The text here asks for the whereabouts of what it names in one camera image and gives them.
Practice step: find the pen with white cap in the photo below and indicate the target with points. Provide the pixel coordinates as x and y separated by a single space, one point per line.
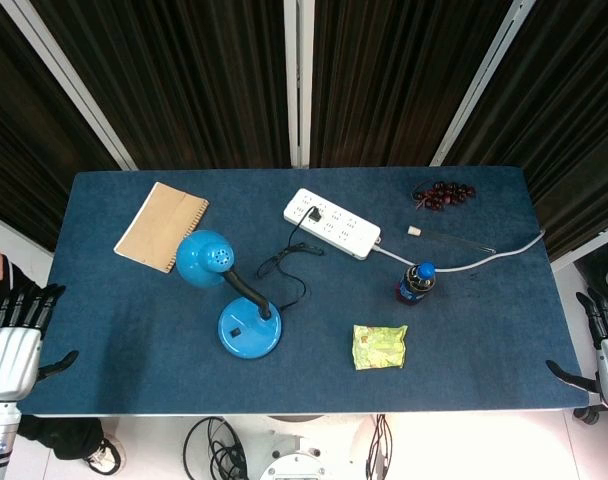
454 240

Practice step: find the yellow green snack packet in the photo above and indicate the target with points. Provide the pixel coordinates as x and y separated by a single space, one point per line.
379 346

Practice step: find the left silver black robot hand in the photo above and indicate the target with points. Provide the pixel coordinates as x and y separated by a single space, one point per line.
11 347

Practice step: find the white partition frame post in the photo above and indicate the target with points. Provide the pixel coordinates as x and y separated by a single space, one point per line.
298 82
66 82
479 82

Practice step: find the black white sneaker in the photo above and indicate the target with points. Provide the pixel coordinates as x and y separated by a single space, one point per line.
106 454

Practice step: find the brown spiral notebook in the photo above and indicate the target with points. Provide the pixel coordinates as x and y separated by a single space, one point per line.
161 227

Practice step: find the blue cap soda bottle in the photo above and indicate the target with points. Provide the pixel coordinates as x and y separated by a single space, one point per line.
416 285

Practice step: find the blue felt table mat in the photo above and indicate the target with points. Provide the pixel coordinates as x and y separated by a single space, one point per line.
304 300

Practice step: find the blue desk lamp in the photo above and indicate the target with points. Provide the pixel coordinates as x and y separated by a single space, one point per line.
229 295

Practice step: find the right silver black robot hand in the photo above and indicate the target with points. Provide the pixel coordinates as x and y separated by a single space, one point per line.
604 345

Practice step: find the white power strip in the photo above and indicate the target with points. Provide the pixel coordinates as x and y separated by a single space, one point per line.
332 229

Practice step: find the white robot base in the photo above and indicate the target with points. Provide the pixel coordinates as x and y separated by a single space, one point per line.
296 457

